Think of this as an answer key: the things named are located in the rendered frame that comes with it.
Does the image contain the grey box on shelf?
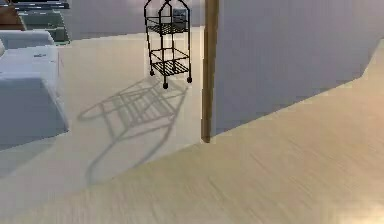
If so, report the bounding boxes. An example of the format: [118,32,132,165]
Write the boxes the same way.
[172,8,188,31]

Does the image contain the pale grey sofa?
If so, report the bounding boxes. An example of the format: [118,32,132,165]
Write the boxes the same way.
[0,29,70,152]

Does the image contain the dark green cabinet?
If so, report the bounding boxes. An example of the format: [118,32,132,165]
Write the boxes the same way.
[11,0,72,45]

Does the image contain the brown wooden furniture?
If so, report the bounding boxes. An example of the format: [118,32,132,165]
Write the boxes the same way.
[0,3,27,32]

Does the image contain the brown wooden door frame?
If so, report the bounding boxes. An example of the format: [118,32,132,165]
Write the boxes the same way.
[200,0,221,144]

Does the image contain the black wire shelf cart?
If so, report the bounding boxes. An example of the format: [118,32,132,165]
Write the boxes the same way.
[143,0,194,90]

